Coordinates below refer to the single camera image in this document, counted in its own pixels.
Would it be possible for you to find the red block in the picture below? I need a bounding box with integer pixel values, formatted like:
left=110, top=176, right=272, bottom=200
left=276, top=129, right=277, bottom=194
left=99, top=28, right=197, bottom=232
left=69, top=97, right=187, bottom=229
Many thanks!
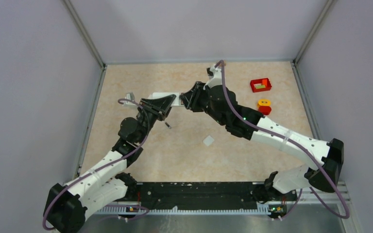
left=258, top=106, right=272, bottom=116

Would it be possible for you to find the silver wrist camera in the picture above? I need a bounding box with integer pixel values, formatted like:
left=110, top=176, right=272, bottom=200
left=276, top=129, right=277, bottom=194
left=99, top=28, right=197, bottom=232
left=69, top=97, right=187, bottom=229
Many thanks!
left=124, top=92, right=136, bottom=107
left=205, top=64, right=222, bottom=88

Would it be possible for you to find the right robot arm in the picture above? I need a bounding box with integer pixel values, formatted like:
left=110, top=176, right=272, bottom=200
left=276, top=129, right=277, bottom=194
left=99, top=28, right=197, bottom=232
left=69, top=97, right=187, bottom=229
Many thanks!
left=180, top=82, right=344, bottom=200

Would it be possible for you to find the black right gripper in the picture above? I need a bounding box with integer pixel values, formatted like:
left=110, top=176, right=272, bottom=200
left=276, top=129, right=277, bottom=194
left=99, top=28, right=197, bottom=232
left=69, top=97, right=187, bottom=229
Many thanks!
left=179, top=82, right=226, bottom=126

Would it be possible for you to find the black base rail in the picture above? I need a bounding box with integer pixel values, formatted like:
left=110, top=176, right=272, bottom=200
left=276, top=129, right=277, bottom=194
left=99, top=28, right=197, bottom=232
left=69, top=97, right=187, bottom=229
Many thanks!
left=115, top=173, right=297, bottom=211

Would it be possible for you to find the white remote control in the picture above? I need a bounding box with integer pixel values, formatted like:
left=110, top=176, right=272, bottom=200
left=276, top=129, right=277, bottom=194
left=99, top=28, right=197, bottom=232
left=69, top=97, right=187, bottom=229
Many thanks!
left=148, top=92, right=187, bottom=108

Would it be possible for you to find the red bin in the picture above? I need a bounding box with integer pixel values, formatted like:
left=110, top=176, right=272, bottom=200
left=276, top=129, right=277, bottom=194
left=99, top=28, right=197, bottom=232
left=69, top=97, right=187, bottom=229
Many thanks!
left=250, top=78, right=272, bottom=93

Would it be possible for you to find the white battery cover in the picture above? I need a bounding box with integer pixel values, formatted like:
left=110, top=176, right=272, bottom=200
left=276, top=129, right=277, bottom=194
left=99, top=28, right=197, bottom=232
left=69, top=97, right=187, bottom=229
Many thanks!
left=203, top=135, right=215, bottom=147

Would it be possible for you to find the yellow block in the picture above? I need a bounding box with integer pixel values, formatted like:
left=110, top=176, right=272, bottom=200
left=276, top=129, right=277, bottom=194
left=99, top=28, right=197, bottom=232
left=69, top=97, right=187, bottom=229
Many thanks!
left=257, top=99, right=271, bottom=108

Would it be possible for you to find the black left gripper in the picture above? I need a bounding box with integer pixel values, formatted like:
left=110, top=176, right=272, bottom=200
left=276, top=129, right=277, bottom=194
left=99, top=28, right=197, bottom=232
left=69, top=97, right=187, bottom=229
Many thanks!
left=137, top=94, right=176, bottom=144

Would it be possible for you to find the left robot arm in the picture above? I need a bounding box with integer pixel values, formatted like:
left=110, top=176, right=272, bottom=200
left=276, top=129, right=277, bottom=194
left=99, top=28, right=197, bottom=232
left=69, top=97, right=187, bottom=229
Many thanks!
left=42, top=93, right=179, bottom=233

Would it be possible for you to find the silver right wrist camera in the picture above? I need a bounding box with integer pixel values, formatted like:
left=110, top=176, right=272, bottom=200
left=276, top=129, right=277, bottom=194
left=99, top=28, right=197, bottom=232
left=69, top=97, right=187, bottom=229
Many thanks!
left=205, top=64, right=222, bottom=88

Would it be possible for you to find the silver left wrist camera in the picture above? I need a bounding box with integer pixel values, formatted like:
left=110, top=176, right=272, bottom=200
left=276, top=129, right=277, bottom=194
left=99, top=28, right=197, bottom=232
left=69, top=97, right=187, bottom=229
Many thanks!
left=124, top=92, right=136, bottom=107

